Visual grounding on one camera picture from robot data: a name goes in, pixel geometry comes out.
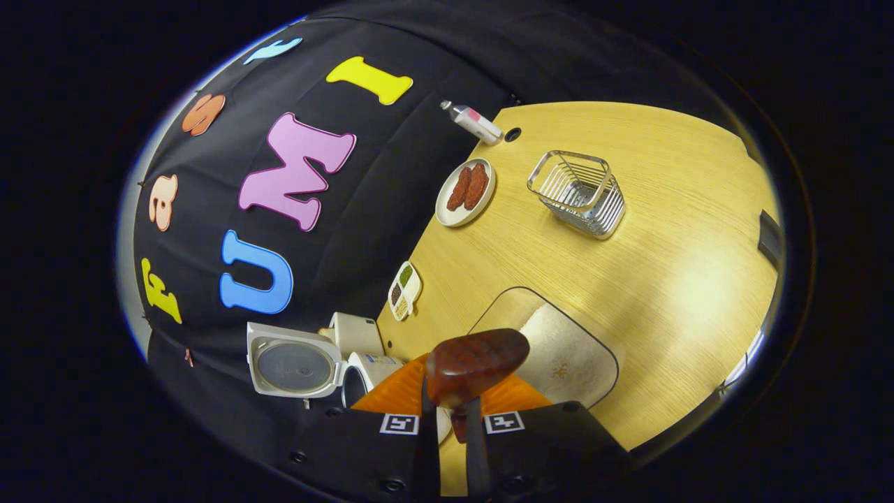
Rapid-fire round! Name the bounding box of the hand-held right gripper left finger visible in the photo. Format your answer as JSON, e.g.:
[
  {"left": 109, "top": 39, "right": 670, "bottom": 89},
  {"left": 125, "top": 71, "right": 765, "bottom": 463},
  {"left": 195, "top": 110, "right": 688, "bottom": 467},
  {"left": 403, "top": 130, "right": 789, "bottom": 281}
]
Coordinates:
[{"left": 279, "top": 353, "right": 442, "bottom": 500}]

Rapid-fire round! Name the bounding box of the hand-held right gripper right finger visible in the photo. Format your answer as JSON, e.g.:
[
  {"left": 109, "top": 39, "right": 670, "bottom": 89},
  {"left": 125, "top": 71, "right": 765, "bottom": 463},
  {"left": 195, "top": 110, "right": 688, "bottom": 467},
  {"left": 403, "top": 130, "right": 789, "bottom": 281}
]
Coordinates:
[{"left": 464, "top": 374, "right": 633, "bottom": 498}]

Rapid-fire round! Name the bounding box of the white tray of rice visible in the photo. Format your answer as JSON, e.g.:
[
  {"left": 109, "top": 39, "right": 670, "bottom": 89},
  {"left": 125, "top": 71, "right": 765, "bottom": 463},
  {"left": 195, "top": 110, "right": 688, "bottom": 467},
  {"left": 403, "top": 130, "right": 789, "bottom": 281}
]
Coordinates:
[{"left": 437, "top": 286, "right": 620, "bottom": 448}]

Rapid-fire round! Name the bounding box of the white rice cooker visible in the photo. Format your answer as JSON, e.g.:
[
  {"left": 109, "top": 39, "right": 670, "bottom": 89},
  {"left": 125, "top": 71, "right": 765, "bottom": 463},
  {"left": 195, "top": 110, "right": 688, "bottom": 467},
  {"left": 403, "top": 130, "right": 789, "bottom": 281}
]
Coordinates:
[{"left": 246, "top": 321, "right": 406, "bottom": 411}]

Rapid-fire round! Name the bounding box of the brown wooden spoon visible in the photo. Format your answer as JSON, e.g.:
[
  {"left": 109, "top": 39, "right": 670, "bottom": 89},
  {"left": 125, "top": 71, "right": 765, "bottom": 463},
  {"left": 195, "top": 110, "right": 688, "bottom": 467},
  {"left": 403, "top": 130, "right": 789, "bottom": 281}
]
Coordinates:
[{"left": 426, "top": 328, "right": 530, "bottom": 444}]

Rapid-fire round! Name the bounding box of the metal wire chopstick holder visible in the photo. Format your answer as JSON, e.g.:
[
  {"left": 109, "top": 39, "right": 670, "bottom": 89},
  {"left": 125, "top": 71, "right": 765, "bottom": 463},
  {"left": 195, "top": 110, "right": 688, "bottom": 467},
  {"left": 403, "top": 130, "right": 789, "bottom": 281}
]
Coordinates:
[{"left": 527, "top": 150, "right": 626, "bottom": 240}]

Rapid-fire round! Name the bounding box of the white toaster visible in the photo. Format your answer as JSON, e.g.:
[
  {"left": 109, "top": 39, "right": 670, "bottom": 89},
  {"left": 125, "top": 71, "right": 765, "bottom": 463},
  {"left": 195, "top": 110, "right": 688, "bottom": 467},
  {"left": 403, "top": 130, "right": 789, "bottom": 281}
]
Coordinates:
[{"left": 318, "top": 312, "right": 386, "bottom": 358}]

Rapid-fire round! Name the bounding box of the white divided grain dish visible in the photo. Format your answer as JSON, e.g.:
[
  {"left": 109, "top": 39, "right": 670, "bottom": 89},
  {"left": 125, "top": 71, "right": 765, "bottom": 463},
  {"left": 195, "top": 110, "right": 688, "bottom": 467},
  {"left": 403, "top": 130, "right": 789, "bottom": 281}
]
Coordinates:
[{"left": 388, "top": 261, "right": 423, "bottom": 322}]

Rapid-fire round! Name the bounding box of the white round plate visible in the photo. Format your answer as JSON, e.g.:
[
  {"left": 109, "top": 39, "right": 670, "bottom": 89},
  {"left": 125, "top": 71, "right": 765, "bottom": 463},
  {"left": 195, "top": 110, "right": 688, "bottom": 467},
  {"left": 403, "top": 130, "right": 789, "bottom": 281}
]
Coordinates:
[{"left": 435, "top": 158, "right": 497, "bottom": 228}]

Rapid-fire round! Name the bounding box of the red sausage piece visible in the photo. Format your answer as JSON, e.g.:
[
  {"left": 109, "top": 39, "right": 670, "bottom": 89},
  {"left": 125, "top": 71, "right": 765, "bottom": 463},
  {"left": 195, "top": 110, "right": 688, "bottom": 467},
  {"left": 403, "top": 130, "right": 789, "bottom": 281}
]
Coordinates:
[
  {"left": 447, "top": 166, "right": 473, "bottom": 212},
  {"left": 464, "top": 162, "right": 490, "bottom": 210}
]

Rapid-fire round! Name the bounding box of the clear bottle with pink label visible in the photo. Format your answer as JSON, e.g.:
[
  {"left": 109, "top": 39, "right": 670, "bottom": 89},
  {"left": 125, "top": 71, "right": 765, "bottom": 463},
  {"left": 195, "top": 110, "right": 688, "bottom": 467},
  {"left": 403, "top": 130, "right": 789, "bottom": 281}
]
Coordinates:
[{"left": 440, "top": 100, "right": 504, "bottom": 146}]

